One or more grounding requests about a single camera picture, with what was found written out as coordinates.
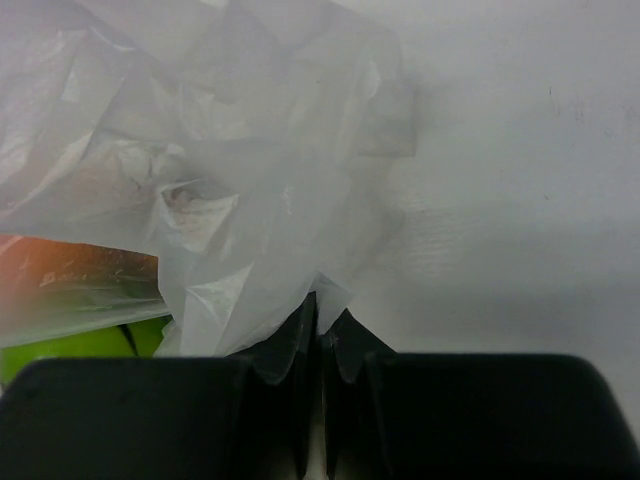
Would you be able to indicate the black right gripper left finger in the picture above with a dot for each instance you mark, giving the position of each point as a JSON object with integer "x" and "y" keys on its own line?
{"x": 164, "y": 418}

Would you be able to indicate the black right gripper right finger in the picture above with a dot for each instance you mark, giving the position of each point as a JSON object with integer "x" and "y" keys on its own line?
{"x": 467, "y": 415}

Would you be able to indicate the green fake apple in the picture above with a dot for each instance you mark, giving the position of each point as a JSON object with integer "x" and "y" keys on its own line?
{"x": 138, "y": 339}

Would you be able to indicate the translucent white plastic bag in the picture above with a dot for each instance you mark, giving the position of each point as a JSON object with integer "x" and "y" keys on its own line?
{"x": 238, "y": 142}

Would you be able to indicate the orange fake fruit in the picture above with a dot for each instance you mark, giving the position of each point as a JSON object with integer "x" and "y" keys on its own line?
{"x": 40, "y": 272}

